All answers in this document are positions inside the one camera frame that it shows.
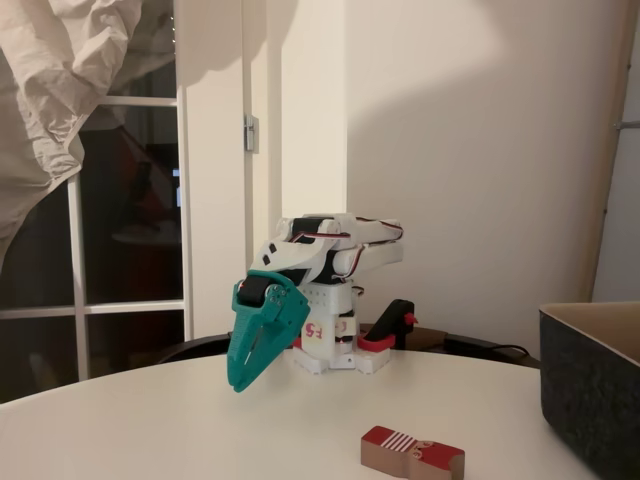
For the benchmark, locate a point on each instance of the teal gripper black servo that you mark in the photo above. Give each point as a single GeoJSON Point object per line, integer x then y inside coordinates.
{"type": "Point", "coordinates": [260, 320]}

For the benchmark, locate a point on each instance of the red painted wooden block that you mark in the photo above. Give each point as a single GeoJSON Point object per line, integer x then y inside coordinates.
{"type": "Point", "coordinates": [400, 450]}

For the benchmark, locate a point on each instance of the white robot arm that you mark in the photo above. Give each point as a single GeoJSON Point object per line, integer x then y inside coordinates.
{"type": "Point", "coordinates": [360, 260]}

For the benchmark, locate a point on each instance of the dark grey felt bin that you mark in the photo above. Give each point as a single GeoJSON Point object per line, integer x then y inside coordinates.
{"type": "Point", "coordinates": [590, 390]}

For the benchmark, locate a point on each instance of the dark brown wooden chair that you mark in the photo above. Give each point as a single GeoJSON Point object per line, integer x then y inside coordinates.
{"type": "Point", "coordinates": [465, 345]}
{"type": "Point", "coordinates": [195, 345]}

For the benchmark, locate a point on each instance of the black clamp red pad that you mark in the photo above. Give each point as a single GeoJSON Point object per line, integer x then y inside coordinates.
{"type": "Point", "coordinates": [395, 320]}

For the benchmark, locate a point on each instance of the metal door hinge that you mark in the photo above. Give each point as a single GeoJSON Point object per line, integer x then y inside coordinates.
{"type": "Point", "coordinates": [251, 132]}

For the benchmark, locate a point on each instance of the beige crumpled curtain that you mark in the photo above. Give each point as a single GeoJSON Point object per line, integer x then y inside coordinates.
{"type": "Point", "coordinates": [40, 75]}

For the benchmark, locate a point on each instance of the grey board panel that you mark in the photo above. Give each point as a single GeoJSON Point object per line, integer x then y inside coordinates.
{"type": "Point", "coordinates": [627, 225]}

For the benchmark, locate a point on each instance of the metal shelf brace rod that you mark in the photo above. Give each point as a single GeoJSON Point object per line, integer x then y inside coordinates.
{"type": "Point", "coordinates": [627, 125]}

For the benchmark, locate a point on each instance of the white window frame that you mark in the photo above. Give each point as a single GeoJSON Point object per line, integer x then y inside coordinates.
{"type": "Point", "coordinates": [184, 225]}

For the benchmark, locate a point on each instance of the wooden shelf post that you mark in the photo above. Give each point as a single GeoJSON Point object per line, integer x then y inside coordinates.
{"type": "Point", "coordinates": [604, 200]}

